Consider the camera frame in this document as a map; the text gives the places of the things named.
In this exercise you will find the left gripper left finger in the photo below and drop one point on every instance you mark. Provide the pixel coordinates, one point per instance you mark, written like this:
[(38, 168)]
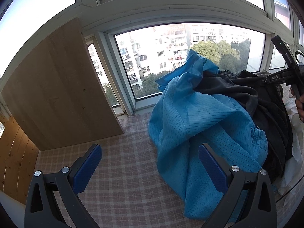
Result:
[(42, 209)]

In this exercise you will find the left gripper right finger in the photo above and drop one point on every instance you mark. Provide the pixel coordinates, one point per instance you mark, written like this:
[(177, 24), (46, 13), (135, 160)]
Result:
[(259, 208)]

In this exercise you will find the black drawstring pants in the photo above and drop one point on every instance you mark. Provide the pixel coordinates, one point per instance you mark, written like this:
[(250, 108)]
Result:
[(264, 104)]

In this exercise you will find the person's right hand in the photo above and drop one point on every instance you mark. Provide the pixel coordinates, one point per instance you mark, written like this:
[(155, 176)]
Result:
[(299, 105)]

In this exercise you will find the white garment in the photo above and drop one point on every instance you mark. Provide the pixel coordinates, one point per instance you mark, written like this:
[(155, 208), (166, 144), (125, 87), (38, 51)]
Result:
[(293, 166)]

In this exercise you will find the pine plank panel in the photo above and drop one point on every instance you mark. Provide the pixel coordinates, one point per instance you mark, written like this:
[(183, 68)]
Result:
[(18, 160)]

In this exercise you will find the pink plaid tablecloth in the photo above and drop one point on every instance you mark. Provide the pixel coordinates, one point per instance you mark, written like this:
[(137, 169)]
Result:
[(126, 189)]

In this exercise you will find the blue striped garment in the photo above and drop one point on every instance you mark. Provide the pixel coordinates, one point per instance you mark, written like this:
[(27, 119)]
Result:
[(183, 119)]

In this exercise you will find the large light wooden board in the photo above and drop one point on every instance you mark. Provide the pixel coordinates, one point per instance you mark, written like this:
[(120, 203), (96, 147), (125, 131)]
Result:
[(55, 95)]

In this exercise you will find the white window frame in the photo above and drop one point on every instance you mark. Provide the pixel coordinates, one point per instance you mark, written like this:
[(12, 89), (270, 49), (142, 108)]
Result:
[(118, 16)]

